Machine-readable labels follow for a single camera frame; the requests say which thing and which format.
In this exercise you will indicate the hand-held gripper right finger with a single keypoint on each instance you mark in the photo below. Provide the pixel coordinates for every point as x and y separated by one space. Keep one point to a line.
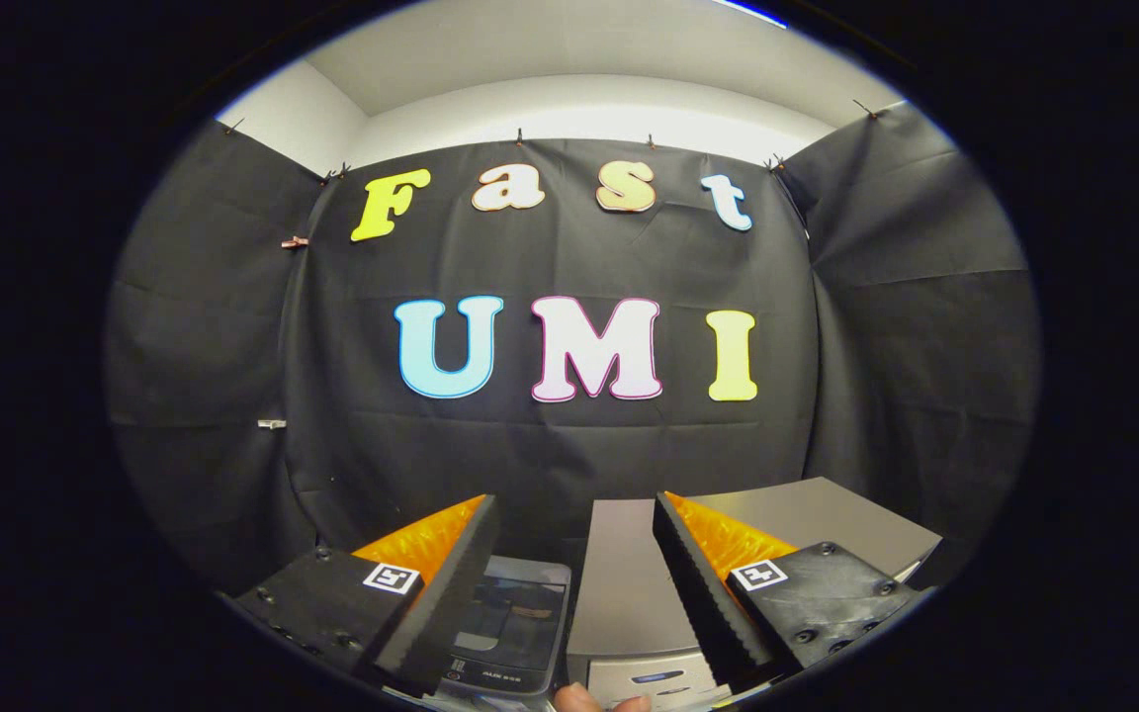
703 593

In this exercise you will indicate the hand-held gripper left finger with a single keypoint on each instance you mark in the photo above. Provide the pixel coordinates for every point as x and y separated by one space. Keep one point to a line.
451 593

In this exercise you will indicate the grey box-shaped appliance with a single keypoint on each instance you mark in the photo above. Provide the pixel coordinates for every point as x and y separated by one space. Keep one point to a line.
619 574

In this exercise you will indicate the black backdrop cloth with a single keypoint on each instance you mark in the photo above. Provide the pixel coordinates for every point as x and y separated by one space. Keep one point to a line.
579 445

